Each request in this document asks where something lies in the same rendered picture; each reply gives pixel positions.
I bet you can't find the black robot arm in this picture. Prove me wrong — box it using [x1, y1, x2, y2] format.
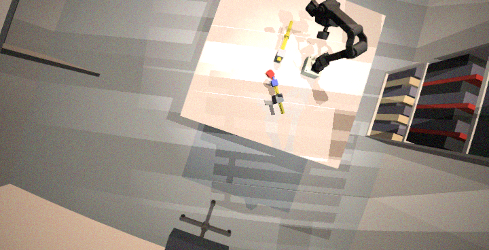
[305, 0, 368, 74]

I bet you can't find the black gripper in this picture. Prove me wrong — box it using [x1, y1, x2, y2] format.
[316, 23, 329, 40]

